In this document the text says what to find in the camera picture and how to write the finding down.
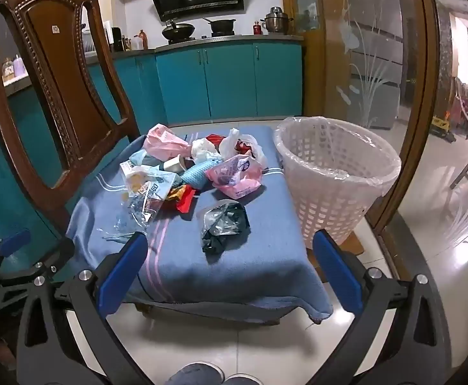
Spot yellow toy car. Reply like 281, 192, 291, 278
430, 114, 457, 143

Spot steel stockpot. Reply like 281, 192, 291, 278
260, 7, 295, 35

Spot red and yellow wrapper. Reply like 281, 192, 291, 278
166, 184, 196, 213

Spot black plastic bag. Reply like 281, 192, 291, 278
196, 201, 251, 254

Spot pink plastic bag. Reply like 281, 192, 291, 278
144, 125, 191, 160

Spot grey refrigerator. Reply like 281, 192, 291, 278
348, 0, 405, 129

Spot white plastic bag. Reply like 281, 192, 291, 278
218, 128, 267, 169

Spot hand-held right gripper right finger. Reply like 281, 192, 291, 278
312, 228, 453, 385

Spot black cooking pot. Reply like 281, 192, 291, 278
202, 17, 237, 36

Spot person's left grey slipper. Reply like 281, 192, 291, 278
166, 362, 224, 385

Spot carved wooden chair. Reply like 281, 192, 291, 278
0, 0, 365, 325

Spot person's grey slipper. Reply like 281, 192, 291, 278
166, 362, 224, 385
224, 374, 264, 385

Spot white plastic lattice basket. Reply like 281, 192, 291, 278
273, 116, 402, 249

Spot purple bottle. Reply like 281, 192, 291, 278
15, 54, 29, 80

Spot blue striped blanket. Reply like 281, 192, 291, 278
65, 125, 335, 325

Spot white bottle with blue label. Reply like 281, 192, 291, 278
164, 156, 223, 188

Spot pink printed packet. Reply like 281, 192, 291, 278
205, 156, 263, 199

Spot clear plastic wrapper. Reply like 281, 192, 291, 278
104, 194, 164, 242

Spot clear plastic bin liner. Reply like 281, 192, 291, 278
274, 115, 402, 183

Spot person's right grey slipper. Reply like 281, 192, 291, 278
224, 374, 264, 385

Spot light blue plastic wrapper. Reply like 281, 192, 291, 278
128, 149, 159, 168

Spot etched glass sliding door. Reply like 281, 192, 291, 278
280, 0, 441, 233
364, 0, 468, 370

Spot crumpled white tissue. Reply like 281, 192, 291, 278
191, 138, 221, 164

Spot teal base cabinets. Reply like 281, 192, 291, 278
0, 42, 304, 249

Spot gas stove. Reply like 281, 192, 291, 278
165, 34, 238, 45

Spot black wok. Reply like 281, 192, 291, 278
162, 19, 196, 43

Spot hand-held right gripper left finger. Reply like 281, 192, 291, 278
16, 231, 150, 385

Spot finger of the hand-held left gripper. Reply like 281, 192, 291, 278
0, 229, 33, 279
0, 237, 75, 317

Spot white printed packet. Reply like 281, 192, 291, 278
121, 161, 179, 201

